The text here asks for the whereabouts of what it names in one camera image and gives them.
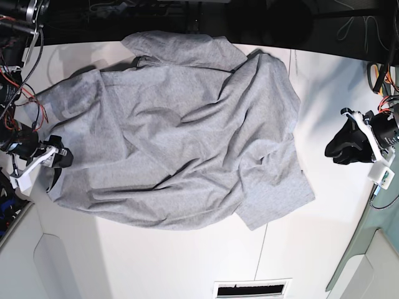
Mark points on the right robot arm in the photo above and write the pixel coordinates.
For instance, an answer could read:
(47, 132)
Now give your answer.
(21, 30)

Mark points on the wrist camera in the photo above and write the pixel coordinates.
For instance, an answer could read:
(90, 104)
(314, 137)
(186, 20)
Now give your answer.
(23, 182)
(381, 175)

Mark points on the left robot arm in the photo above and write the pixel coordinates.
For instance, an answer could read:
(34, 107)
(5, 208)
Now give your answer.
(384, 105)

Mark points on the grey t-shirt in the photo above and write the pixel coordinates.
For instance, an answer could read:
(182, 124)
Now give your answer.
(192, 132)

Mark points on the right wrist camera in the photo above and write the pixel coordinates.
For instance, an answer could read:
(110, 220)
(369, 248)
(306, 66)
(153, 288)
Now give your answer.
(23, 182)

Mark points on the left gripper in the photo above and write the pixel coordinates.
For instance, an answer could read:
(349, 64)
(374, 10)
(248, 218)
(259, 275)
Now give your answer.
(350, 144)

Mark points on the white plastic bin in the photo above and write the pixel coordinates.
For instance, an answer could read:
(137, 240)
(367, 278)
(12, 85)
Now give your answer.
(33, 263)

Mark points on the orange handled scissors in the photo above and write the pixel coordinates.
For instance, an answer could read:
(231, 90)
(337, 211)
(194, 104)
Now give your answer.
(378, 85)

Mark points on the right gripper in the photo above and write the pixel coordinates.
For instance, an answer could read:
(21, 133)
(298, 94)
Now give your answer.
(27, 146)

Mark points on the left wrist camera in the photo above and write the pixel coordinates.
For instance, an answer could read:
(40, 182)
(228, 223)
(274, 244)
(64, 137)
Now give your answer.
(381, 175)

